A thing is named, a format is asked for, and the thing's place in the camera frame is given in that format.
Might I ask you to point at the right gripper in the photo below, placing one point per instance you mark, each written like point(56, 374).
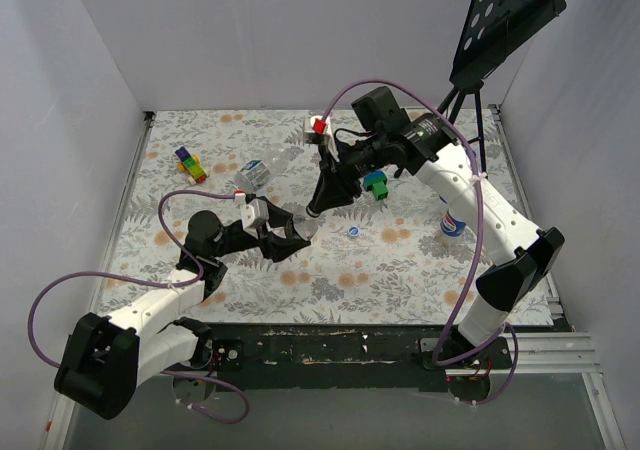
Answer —
point(338, 171)

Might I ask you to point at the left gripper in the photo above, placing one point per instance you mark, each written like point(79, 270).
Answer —
point(267, 229)

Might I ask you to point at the blue label bottle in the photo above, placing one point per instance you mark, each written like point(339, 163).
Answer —
point(449, 225)

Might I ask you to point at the clear bottle black label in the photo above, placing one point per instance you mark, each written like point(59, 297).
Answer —
point(300, 226)

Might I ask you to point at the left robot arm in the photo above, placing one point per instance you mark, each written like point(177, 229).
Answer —
point(107, 358)

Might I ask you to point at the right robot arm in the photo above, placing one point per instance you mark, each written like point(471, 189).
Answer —
point(512, 253)

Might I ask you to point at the white blue bottle cap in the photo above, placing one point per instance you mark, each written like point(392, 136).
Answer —
point(354, 232)

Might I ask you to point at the clear lying bottle silver label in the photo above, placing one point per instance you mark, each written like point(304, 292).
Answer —
point(259, 171)

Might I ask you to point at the green blue toy bricks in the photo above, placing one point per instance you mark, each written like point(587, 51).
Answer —
point(376, 184)

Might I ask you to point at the floral table cloth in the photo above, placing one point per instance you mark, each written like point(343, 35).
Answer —
point(400, 270)

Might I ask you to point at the multicolour toy brick stack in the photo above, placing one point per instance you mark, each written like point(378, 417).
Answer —
point(190, 165)

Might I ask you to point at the black base beam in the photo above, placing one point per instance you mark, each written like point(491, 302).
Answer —
point(323, 356)

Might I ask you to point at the black music stand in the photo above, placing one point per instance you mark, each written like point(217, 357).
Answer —
point(493, 30)

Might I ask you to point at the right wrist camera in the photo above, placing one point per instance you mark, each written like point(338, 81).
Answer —
point(317, 131)

